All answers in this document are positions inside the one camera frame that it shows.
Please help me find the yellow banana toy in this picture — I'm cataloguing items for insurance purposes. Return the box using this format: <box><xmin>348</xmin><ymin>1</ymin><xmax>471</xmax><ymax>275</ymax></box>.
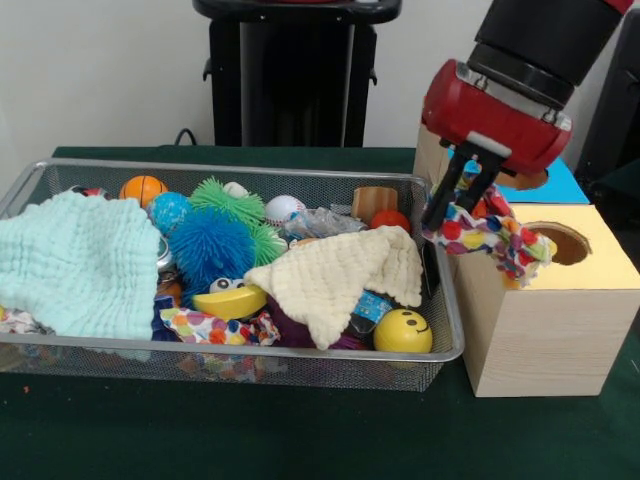
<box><xmin>192</xmin><ymin>283</ymin><xmax>270</xmax><ymax>321</ymax></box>

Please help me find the white baseball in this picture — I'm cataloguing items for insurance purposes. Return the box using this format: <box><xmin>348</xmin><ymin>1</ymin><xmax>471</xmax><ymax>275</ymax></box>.
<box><xmin>264</xmin><ymin>194</ymin><xmax>307</xmax><ymax>229</ymax></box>

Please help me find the blue spiky rubber ball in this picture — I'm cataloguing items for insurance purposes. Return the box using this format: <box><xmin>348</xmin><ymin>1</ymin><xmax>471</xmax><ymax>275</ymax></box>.
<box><xmin>167</xmin><ymin>208</ymin><xmax>259</xmax><ymax>296</ymax></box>

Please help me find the cream muslin cloth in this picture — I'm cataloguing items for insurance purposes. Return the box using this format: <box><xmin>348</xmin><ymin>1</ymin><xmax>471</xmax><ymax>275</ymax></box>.
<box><xmin>243</xmin><ymin>224</ymin><xmax>425</xmax><ymax>351</ymax></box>

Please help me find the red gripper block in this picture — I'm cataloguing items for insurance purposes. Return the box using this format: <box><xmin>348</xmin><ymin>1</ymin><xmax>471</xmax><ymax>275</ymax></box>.
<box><xmin>421</xmin><ymin>58</ymin><xmax>574</xmax><ymax>234</ymax></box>

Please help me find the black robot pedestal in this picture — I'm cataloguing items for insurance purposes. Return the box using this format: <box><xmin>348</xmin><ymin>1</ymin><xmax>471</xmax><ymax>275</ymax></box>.
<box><xmin>192</xmin><ymin>0</ymin><xmax>404</xmax><ymax>148</ymax></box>

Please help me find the green spiky rubber toy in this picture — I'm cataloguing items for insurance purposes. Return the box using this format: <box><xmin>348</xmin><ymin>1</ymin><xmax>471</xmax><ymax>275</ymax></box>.
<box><xmin>188</xmin><ymin>174</ymin><xmax>289</xmax><ymax>269</ymax></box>

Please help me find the colourful polka dot cloth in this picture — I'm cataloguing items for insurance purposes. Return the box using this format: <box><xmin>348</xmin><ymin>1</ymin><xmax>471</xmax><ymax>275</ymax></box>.
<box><xmin>421</xmin><ymin>159</ymin><xmax>559</xmax><ymax>290</ymax></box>
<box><xmin>158</xmin><ymin>305</ymin><xmax>282</xmax><ymax>347</ymax></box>

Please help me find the orange basketball toy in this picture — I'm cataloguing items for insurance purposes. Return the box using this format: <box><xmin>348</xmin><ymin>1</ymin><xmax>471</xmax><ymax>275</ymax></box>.
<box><xmin>119</xmin><ymin>175</ymin><xmax>170</xmax><ymax>209</ymax></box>

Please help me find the red orange ball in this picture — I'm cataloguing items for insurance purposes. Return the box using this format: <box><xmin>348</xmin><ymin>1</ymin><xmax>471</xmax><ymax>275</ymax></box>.
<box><xmin>370</xmin><ymin>209</ymin><xmax>412</xmax><ymax>235</ymax></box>

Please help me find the silver mesh bin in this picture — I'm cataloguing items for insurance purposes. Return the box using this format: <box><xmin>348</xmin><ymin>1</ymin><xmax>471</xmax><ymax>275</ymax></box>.
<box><xmin>0</xmin><ymin>158</ymin><xmax>466</xmax><ymax>394</ymax></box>

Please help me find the mint green muslin cloth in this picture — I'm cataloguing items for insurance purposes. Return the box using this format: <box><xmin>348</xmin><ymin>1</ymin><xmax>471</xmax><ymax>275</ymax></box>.
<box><xmin>0</xmin><ymin>191</ymin><xmax>164</xmax><ymax>341</ymax></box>

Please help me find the yellow smiley face ball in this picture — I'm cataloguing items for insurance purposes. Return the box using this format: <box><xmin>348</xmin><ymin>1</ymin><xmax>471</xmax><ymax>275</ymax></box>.
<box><xmin>373</xmin><ymin>308</ymin><xmax>434</xmax><ymax>354</ymax></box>

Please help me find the wooden box with three holes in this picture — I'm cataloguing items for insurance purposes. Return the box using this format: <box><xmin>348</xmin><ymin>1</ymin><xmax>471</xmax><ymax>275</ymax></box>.
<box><xmin>413</xmin><ymin>123</ymin><xmax>640</xmax><ymax>399</ymax></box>

